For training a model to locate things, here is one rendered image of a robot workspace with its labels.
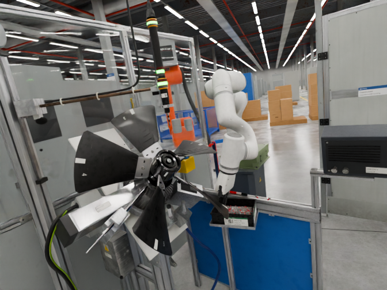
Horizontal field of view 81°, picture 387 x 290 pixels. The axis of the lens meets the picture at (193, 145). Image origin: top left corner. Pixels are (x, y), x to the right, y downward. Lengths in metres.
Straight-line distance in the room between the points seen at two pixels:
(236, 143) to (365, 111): 1.82
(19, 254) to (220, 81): 1.35
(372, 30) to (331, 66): 0.37
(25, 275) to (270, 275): 1.37
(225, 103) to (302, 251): 0.90
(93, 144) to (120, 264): 0.68
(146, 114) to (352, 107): 1.97
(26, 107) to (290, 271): 1.59
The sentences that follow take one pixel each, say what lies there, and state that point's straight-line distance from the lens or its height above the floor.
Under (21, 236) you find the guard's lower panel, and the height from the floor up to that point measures 0.90.
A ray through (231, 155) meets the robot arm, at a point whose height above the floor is 1.22.
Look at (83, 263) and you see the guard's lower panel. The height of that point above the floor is 0.54.
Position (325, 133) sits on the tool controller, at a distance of 1.11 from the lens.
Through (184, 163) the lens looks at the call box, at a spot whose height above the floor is 1.05.
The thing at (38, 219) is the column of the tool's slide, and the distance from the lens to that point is 1.41.
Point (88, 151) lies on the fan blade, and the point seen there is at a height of 1.34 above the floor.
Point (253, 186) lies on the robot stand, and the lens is 1.62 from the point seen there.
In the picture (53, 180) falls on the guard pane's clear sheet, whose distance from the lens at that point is 1.55.
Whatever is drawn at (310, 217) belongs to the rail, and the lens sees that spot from 1.30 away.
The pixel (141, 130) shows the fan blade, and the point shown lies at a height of 1.35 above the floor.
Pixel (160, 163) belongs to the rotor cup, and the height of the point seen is 1.23.
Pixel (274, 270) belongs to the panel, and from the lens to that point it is 1.60.
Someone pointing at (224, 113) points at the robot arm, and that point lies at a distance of 0.98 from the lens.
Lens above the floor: 1.48
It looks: 12 degrees down
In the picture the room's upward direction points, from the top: 9 degrees counter-clockwise
